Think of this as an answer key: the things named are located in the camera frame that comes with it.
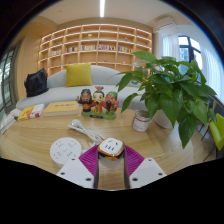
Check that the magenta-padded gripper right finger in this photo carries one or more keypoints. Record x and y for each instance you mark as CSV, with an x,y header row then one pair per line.
x,y
148,171

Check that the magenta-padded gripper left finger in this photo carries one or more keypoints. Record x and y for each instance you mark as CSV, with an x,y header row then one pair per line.
x,y
75,173

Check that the white charger with gold band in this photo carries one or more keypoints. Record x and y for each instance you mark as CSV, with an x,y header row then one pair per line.
x,y
111,148

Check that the round white power strip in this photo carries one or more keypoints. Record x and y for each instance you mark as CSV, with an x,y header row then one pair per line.
x,y
65,151

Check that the small white printed pot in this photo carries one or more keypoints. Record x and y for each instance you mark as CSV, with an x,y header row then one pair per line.
x,y
141,121

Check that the flat yellow book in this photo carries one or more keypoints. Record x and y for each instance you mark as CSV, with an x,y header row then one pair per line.
x,y
61,108

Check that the three-figure colourful figurine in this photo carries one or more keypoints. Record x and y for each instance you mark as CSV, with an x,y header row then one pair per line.
x,y
98,103

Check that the lime green chair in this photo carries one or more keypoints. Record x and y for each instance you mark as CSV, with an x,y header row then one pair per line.
x,y
218,131

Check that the grey curved sofa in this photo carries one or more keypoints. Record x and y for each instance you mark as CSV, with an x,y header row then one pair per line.
x,y
60,93

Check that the green potted plant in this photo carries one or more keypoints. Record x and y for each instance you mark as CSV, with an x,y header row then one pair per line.
x,y
166,90

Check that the stack of magazines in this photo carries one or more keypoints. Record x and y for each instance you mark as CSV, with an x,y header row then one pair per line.
x,y
8,121

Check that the black bag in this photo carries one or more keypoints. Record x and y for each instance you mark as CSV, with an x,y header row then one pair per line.
x,y
36,83

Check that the yellow cushion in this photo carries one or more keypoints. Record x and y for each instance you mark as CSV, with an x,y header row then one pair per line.
x,y
78,75

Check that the white sheer curtain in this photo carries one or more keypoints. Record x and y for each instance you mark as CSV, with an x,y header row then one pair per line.
x,y
170,46
213,73

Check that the dark-framed window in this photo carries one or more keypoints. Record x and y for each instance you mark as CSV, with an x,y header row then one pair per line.
x,y
188,50

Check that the wooden shelf unit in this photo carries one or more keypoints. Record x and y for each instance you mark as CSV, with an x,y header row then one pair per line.
x,y
93,46

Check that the white air conditioner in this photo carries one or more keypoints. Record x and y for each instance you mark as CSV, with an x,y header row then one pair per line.
x,y
165,23

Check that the long ceiling light strip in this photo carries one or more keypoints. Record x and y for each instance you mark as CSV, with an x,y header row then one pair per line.
x,y
102,8

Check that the glass door with dark frame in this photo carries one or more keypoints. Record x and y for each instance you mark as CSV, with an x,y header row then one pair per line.
x,y
7,83

